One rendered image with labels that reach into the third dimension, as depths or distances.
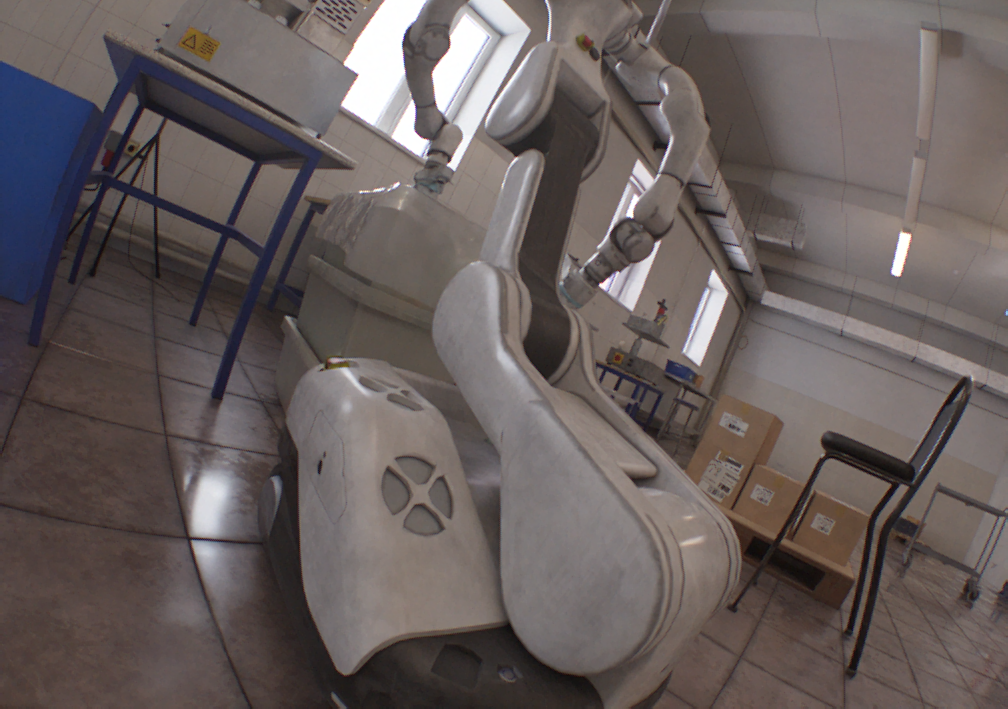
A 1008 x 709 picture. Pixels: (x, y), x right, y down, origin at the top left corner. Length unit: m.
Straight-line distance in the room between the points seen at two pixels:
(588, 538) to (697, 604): 0.14
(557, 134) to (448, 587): 0.71
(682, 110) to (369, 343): 0.88
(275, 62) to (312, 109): 0.19
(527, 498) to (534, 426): 0.08
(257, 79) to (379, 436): 1.11
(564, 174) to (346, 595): 0.71
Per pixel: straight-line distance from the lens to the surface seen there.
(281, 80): 1.42
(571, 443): 0.46
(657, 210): 0.92
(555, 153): 0.83
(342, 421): 0.51
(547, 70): 0.89
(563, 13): 1.12
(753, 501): 2.32
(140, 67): 1.23
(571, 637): 0.45
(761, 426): 2.34
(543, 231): 0.77
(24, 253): 1.55
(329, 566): 0.49
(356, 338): 1.08
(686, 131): 1.01
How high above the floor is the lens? 0.49
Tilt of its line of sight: level
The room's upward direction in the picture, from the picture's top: 24 degrees clockwise
